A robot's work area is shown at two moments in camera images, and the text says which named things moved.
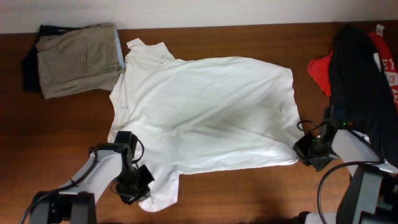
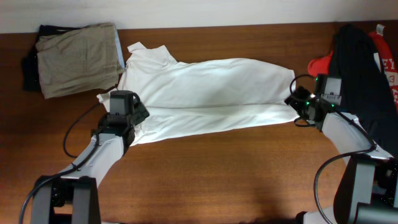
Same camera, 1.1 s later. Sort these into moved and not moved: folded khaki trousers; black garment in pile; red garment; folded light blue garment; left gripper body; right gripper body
Moved: left gripper body; right gripper body
Not moved: red garment; folded khaki trousers; black garment in pile; folded light blue garment
